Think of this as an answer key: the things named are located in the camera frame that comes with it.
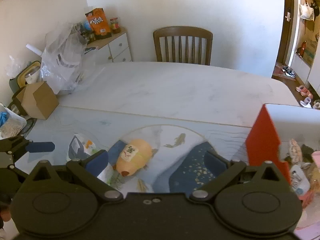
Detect person's hand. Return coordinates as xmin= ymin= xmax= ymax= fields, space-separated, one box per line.
xmin=0 ymin=203 xmax=11 ymax=229

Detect white wall cabinets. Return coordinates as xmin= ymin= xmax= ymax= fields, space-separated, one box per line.
xmin=290 ymin=0 xmax=320 ymax=93

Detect white side cabinet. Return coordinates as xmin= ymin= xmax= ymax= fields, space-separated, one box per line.
xmin=87 ymin=27 xmax=132 ymax=64

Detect sneakers on floor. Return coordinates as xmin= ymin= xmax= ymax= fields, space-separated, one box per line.
xmin=282 ymin=66 xmax=296 ymax=78

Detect green bag with cup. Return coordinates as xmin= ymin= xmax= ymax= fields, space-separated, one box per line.
xmin=9 ymin=61 xmax=41 ymax=93

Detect sauce bottles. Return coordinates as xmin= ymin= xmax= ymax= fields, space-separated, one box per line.
xmin=110 ymin=17 xmax=121 ymax=34

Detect pink slippers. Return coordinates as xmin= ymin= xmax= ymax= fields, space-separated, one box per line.
xmin=296 ymin=85 xmax=319 ymax=110

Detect orange snack bag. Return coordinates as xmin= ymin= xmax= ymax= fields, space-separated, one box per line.
xmin=85 ymin=8 xmax=112 ymax=40

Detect snack packets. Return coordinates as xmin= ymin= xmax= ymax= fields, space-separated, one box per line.
xmin=284 ymin=139 xmax=319 ymax=209

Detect brown entrance door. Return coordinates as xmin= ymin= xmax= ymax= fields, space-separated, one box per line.
xmin=276 ymin=0 xmax=299 ymax=67

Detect orange capybara plush toy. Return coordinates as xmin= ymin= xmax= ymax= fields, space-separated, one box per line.
xmin=113 ymin=139 xmax=152 ymax=177

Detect clear plastic bag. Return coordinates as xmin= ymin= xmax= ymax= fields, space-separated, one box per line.
xmin=40 ymin=23 xmax=104 ymax=95

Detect brown cardboard box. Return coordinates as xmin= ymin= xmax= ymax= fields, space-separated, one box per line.
xmin=14 ymin=81 xmax=59 ymax=120

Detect brown wooden chair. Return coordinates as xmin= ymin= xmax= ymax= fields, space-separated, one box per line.
xmin=153 ymin=26 xmax=214 ymax=65

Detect white tote bag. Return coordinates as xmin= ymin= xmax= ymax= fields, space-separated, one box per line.
xmin=299 ymin=0 xmax=315 ymax=21

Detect red cardboard shoe box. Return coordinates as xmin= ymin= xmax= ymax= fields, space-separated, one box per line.
xmin=245 ymin=103 xmax=320 ymax=230

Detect bag of oats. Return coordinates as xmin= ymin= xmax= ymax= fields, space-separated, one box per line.
xmin=1 ymin=103 xmax=27 ymax=140

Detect dark blue tissue pack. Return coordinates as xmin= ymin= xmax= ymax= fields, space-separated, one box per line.
xmin=67 ymin=134 xmax=126 ymax=190

